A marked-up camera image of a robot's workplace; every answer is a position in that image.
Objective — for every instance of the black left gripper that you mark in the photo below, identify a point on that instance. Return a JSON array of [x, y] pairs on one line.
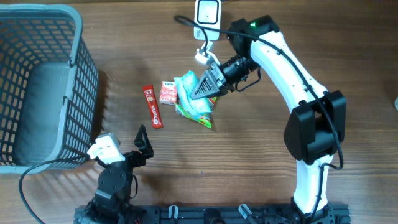
[[141, 140]]

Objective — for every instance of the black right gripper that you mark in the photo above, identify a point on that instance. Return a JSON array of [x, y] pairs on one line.
[[217, 79]]

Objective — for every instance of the red Nescafe coffee stick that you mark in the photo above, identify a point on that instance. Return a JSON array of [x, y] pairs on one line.
[[153, 107]]

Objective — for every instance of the teal tissue pack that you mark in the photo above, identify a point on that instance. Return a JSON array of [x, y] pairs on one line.
[[185, 87]]

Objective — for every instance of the Haribo gummy candy bag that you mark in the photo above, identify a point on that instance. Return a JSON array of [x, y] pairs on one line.
[[204, 118]]

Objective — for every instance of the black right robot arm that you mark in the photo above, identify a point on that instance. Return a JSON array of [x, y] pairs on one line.
[[316, 125]]

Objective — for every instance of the white barcode scanner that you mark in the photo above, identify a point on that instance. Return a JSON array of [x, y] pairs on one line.
[[207, 14]]

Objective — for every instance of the grey plastic shopping basket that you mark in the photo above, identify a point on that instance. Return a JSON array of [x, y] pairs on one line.
[[49, 86]]

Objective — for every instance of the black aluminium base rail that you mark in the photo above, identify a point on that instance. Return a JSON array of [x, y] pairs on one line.
[[217, 214]]

